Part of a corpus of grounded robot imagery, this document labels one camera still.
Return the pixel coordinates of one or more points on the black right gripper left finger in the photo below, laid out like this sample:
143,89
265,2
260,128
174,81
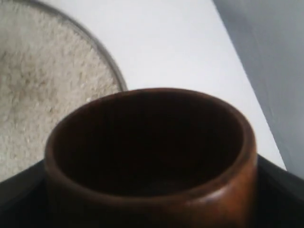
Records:
23,199

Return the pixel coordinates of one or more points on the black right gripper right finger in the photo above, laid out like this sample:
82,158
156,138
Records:
280,198

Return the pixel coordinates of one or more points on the large steel rice plate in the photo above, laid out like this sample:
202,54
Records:
49,66

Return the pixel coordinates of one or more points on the brown wooden cup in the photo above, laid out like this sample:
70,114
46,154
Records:
152,158

